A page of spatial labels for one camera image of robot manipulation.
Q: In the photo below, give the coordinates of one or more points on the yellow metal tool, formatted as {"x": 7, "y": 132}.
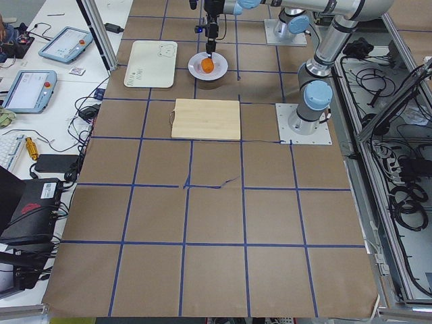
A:
{"x": 31, "y": 148}

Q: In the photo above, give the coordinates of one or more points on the white keyboard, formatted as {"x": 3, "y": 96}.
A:
{"x": 11, "y": 148}

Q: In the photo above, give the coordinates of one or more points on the black computer box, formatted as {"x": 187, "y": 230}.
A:
{"x": 28, "y": 210}

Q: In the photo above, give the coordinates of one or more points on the aluminium profile post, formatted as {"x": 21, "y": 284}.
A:
{"x": 96, "y": 26}

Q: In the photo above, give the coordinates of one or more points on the orange fruit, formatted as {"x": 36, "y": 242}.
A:
{"x": 207, "y": 65}

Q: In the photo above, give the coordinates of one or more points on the black power adapter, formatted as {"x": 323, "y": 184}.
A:
{"x": 113, "y": 28}

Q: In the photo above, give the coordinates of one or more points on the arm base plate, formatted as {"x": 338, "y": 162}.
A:
{"x": 277, "y": 34}
{"x": 293, "y": 130}

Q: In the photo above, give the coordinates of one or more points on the teach pendant far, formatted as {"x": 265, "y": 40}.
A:
{"x": 67, "y": 45}

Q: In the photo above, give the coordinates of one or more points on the bamboo cutting board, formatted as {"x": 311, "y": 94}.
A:
{"x": 206, "y": 119}

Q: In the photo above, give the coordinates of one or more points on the cream bear tray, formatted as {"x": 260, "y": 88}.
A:
{"x": 151, "y": 64}

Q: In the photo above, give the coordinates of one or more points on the aluminium frame cable bay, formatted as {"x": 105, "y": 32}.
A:
{"x": 384, "y": 80}

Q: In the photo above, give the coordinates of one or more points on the teach pendant near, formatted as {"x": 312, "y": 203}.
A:
{"x": 31, "y": 91}

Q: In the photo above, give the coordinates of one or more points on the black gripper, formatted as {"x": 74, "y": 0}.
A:
{"x": 212, "y": 28}

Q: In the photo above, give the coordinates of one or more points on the white round plate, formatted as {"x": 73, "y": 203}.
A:
{"x": 195, "y": 67}

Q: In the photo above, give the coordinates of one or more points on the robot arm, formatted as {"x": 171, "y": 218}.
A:
{"x": 213, "y": 9}
{"x": 316, "y": 93}

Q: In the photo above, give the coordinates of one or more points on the teach pendant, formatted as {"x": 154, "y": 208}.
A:
{"x": 67, "y": 45}
{"x": 31, "y": 91}

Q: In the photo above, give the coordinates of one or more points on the black power brick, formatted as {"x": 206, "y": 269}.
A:
{"x": 49, "y": 163}

